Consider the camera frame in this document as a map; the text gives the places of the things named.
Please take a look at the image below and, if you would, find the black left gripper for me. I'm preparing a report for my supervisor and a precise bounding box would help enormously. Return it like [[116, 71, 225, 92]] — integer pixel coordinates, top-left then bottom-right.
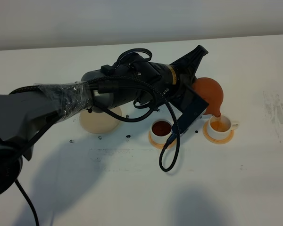
[[167, 45, 208, 106]]

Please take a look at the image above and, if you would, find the brown clay teapot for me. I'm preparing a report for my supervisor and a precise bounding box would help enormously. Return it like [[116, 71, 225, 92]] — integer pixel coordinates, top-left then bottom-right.
[[192, 78, 224, 117]]

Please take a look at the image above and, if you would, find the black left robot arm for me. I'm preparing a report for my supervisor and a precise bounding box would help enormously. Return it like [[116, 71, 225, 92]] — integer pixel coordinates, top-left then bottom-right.
[[0, 46, 208, 194]]

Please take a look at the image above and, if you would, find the beige round teapot coaster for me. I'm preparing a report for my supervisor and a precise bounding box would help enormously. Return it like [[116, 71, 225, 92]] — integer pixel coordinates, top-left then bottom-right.
[[79, 110, 121, 134]]

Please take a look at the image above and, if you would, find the orange coaster right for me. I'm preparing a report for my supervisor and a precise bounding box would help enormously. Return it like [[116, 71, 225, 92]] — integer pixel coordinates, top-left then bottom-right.
[[202, 121, 234, 145]]

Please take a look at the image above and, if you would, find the orange coaster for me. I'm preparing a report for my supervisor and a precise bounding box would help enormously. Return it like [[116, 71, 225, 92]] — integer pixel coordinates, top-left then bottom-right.
[[202, 121, 234, 145], [148, 134, 176, 149]]

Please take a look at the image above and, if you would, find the white teacup left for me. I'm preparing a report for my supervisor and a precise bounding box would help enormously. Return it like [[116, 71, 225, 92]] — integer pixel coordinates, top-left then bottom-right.
[[149, 119, 173, 144]]

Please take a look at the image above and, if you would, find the white teacup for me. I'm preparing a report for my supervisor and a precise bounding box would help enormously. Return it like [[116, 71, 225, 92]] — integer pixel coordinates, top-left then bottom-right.
[[208, 115, 240, 137], [149, 119, 173, 144]]

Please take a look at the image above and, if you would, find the white teacup right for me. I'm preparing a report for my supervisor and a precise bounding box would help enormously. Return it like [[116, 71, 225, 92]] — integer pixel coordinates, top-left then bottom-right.
[[208, 115, 240, 137]]

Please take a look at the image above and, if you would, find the orange coaster left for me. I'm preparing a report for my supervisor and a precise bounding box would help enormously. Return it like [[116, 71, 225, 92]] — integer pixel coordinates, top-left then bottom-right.
[[148, 134, 176, 149]]

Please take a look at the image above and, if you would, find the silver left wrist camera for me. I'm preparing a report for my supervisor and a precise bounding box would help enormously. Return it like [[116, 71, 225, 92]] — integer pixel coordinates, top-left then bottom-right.
[[170, 85, 209, 134]]

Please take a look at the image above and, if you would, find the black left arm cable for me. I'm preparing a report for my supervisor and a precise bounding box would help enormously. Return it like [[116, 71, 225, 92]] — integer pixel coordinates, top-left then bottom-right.
[[14, 48, 170, 226]]

